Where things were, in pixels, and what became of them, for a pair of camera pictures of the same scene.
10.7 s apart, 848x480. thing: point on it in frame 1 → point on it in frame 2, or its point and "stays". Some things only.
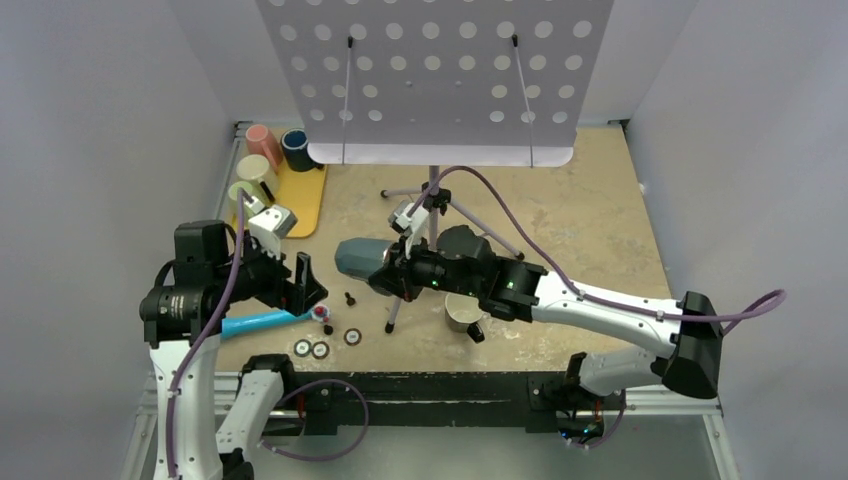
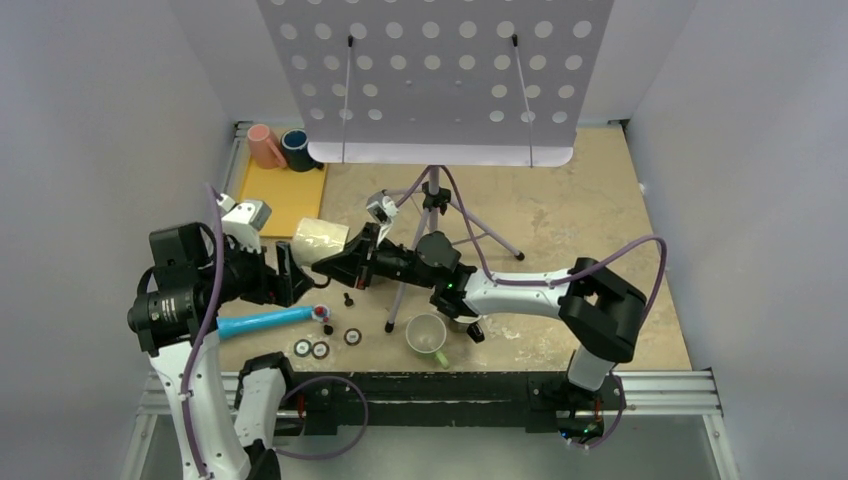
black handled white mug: (463, 313) stays
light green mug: (233, 192) → (426, 333)
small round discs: (320, 350) stays
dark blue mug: (294, 144) stays
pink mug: (260, 140) stays
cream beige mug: (256, 169) → (315, 238)
